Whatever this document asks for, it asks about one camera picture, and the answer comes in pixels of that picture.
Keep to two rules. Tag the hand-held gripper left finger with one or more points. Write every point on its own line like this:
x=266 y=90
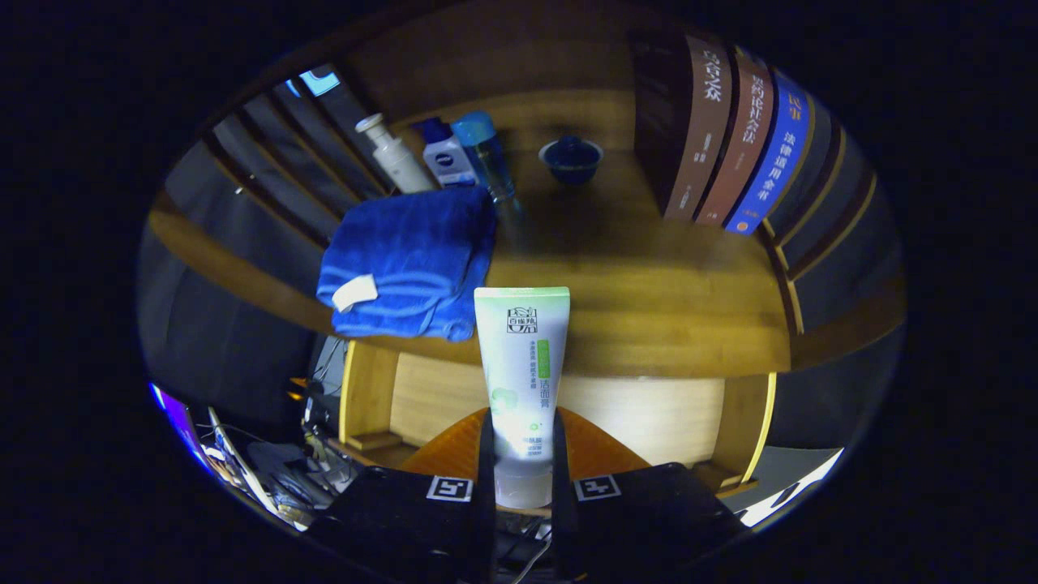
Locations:
x=397 y=519

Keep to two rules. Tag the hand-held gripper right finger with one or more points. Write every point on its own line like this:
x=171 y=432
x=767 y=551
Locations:
x=649 y=519

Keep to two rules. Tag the wooden drawer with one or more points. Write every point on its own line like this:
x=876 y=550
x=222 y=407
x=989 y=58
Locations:
x=649 y=414

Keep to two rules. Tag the white facial cleanser tube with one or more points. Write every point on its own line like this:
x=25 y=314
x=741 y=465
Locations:
x=523 y=365

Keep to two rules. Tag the wooden countertop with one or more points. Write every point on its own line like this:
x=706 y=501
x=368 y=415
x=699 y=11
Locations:
x=649 y=308

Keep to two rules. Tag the wooden cabinet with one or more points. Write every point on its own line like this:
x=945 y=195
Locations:
x=519 y=65

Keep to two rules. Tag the blue folded towel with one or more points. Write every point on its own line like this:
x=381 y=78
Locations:
x=405 y=259

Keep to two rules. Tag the white pump bottle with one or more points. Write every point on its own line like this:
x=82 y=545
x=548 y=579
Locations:
x=397 y=158

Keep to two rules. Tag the white lotion bottle blue cap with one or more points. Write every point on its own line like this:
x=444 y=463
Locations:
x=448 y=158

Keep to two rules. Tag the teal bottle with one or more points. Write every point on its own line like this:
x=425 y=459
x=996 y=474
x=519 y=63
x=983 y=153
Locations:
x=491 y=166

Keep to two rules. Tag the blue lidded tea cup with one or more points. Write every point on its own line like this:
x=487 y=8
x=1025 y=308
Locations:
x=572 y=158

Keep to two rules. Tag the blue book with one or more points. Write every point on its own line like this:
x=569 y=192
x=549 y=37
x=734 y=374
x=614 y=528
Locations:
x=774 y=162

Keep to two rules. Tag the dark brown book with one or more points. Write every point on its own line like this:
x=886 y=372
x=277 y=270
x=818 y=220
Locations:
x=689 y=138

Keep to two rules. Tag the reddish brown book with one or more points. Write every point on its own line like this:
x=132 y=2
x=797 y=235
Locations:
x=742 y=146

